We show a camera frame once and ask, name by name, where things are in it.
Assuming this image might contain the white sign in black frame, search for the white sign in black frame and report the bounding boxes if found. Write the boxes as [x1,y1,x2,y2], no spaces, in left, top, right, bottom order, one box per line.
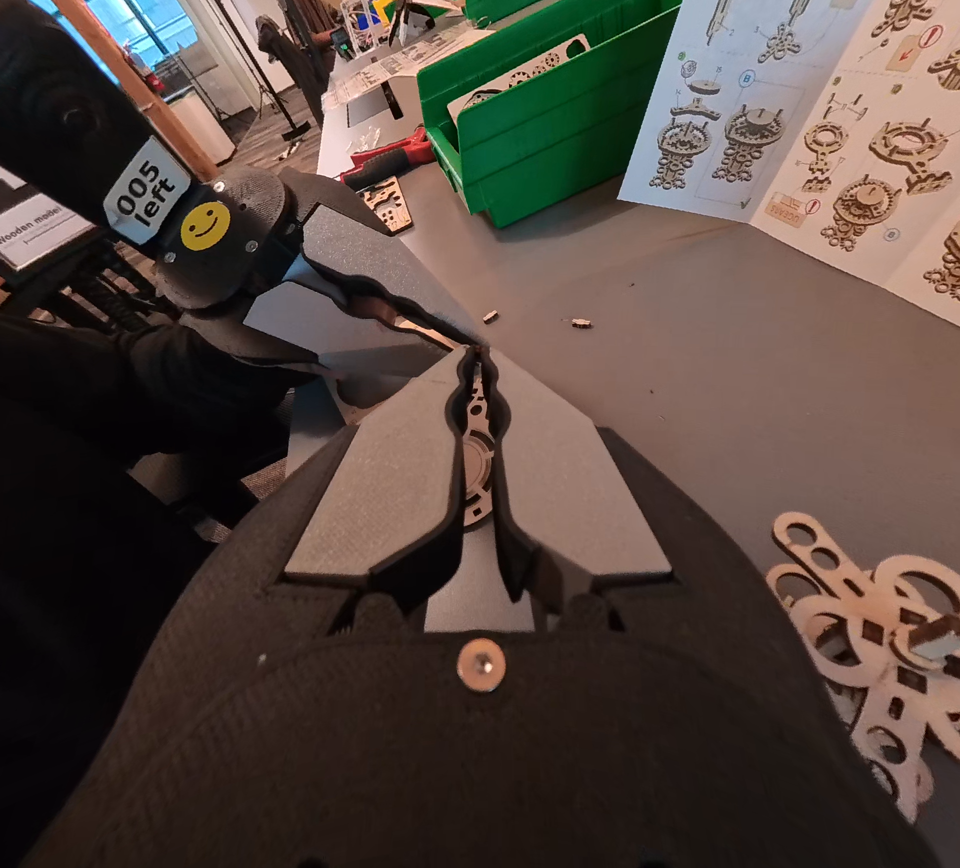
[0,167,100,274]

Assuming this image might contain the red handled pliers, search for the red handled pliers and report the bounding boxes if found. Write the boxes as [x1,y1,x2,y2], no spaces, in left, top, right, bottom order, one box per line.
[341,124,435,193]

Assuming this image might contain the person's left forearm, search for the person's left forearm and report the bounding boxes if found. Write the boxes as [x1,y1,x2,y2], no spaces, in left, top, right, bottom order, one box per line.
[0,313,136,464]

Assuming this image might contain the wooden post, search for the wooden post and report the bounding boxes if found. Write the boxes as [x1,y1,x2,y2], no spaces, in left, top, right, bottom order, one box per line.
[0,0,220,181]

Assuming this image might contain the white cabinet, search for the white cabinet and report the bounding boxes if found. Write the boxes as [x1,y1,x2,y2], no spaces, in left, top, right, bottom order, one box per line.
[168,88,237,166]

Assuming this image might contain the folded paper instruction leaflet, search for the folded paper instruction leaflet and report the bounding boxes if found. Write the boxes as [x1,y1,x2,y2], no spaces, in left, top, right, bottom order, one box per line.
[617,0,960,327]

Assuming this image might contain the assembled wooden loop model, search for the assembled wooden loop model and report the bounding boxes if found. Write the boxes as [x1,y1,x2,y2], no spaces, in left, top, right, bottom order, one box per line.
[765,510,960,826]

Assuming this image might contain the wooden sheet with holes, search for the wooden sheet with holes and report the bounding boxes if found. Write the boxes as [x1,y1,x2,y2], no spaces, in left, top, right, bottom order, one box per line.
[358,176,415,234]

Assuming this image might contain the person's left hand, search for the person's left hand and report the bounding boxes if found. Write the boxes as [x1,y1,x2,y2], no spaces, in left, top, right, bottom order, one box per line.
[126,317,325,455]

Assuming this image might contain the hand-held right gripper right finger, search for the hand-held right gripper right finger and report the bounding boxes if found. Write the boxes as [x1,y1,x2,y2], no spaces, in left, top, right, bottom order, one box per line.
[480,345,674,603]

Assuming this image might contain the round wooden ring part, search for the round wooden ring part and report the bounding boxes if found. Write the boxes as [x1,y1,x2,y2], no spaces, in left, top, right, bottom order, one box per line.
[461,358,504,528]

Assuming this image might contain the pale wooden gear sheet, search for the pale wooden gear sheet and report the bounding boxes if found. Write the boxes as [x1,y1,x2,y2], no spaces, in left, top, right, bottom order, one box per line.
[447,34,591,128]

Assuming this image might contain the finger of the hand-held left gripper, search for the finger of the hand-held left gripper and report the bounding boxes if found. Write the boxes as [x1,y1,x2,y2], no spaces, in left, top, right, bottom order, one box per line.
[300,202,485,352]
[242,279,462,428]

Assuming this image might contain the black light stand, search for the black light stand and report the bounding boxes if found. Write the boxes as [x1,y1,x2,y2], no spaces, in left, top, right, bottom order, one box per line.
[240,0,314,139]

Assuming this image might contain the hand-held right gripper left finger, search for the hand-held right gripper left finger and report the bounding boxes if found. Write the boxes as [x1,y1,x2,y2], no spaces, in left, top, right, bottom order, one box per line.
[283,345,481,616]

